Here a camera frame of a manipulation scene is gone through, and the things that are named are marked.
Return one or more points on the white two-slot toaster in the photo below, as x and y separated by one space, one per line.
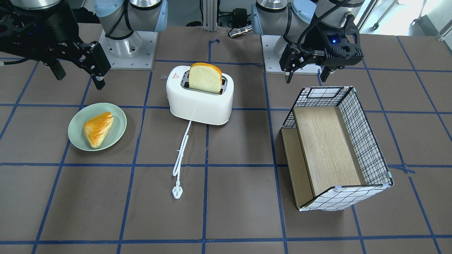
196 105

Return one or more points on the toast slice in toaster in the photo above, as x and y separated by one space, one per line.
205 77

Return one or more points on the silver metal cylinder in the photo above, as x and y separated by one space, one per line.
237 32

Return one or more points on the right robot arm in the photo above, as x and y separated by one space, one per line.
119 18

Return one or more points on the aluminium frame post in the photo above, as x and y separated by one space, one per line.
210 13

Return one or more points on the golden pastry on plate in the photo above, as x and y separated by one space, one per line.
96 129

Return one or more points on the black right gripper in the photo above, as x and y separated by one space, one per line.
53 33

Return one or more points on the pale green plate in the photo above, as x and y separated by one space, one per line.
75 129

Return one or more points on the wire basket with wooden shelf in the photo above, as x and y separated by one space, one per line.
333 156

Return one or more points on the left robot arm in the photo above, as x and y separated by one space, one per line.
293 20

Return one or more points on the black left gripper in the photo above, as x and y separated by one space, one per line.
315 39

